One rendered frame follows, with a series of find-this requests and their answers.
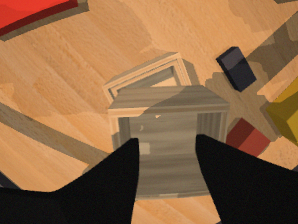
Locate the yellow rectangular block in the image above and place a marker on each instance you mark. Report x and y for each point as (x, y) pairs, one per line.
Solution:
(284, 112)

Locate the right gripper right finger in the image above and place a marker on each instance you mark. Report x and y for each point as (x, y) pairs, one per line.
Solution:
(246, 189)

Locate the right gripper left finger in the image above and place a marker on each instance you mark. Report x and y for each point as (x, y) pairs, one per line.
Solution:
(103, 195)

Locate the red-brown block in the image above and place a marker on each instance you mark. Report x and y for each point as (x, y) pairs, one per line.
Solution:
(247, 138)

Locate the dark grey block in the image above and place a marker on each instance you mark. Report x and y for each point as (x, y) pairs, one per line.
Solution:
(236, 68)

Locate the red flat rectangular slab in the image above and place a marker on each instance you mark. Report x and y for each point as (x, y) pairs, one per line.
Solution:
(18, 13)

